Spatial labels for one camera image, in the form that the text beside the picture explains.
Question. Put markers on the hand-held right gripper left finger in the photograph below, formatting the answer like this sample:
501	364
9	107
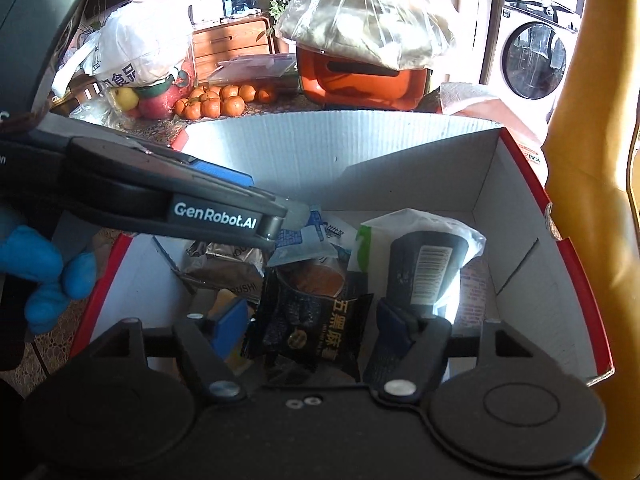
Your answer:
230	322

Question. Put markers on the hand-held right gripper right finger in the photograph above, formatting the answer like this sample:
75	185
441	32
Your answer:
395	330

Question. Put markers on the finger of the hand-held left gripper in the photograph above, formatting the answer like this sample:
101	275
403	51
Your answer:
210	210
225	175

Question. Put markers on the silver foil packet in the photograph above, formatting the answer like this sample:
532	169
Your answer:
225	270

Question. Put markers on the black snack packet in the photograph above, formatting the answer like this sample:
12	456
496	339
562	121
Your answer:
305	325

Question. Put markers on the white navy snack packet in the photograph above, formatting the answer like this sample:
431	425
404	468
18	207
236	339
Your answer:
425	260

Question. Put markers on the small blue packet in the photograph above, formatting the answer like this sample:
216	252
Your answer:
300	245

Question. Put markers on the red white cardboard box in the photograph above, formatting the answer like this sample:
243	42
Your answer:
350	160

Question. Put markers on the lace patterned desktop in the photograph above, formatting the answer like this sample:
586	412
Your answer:
150	129

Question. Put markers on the person's left hand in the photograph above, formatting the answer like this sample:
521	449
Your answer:
30	252

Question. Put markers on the pile of tangerines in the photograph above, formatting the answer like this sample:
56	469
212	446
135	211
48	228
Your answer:
220	105

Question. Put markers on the clear bag of greens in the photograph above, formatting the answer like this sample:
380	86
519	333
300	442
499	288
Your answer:
95	112

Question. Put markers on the white printed plastic bag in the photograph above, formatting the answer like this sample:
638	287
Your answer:
140	45

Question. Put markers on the green bowl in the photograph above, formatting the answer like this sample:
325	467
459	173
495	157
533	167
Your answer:
160	89

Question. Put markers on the clear plastic storage box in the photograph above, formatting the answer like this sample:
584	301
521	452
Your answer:
250	67

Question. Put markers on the yellow apple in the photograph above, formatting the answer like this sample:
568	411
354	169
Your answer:
125	99

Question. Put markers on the small wooden drawer cabinet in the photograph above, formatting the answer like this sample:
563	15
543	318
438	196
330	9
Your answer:
225	45

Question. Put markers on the orange plastic container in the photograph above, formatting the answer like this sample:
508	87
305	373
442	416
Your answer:
360	85

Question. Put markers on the clear bag of beige cloth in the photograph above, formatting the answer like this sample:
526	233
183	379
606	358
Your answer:
365	25

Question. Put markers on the red white paper bag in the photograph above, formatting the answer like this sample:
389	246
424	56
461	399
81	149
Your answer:
480	105

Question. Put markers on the mustard yellow chair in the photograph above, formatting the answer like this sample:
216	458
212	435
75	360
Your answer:
600	160

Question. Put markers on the white washing machine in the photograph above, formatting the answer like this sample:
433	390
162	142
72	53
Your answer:
530	55

